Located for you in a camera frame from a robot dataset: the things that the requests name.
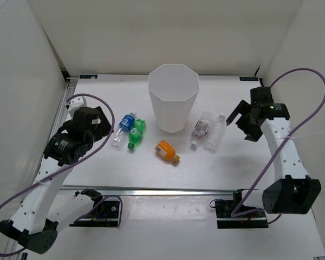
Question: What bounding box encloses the aluminium rail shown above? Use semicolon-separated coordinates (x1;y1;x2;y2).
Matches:
1;69;76;260
60;185;241;198

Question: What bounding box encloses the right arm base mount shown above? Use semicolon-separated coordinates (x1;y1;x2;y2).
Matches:
209;190;269;229

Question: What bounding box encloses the aluminium left rail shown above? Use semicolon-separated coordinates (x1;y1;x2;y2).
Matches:
1;69;76;260

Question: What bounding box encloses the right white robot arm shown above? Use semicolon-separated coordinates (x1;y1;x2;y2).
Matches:
226;87;321;215

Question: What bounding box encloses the red label clear bottle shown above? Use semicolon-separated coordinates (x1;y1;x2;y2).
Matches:
190;111;215;150

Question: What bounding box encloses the green plastic bottle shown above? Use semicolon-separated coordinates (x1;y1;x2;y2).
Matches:
127;118;146;150

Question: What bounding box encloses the orange plastic bottle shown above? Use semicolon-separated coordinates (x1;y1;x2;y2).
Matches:
155;140;180;164

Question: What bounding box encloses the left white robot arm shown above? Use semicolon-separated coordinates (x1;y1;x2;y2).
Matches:
0;106;113;254

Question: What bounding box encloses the white octagonal plastic bin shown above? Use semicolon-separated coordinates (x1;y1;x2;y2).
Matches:
148;64;199;133

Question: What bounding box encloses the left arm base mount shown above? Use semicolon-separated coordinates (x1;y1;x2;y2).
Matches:
69;196;123;228

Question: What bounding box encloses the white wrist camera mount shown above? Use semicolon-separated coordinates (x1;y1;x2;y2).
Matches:
66;96;87;117

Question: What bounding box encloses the clear plastic bottle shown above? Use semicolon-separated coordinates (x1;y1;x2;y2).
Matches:
205;114;226;153

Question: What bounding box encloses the blue label clear bottle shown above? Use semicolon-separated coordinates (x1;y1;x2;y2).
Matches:
112;111;137;151

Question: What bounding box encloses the aluminium front rail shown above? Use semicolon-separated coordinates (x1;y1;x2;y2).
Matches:
60;185;241;198

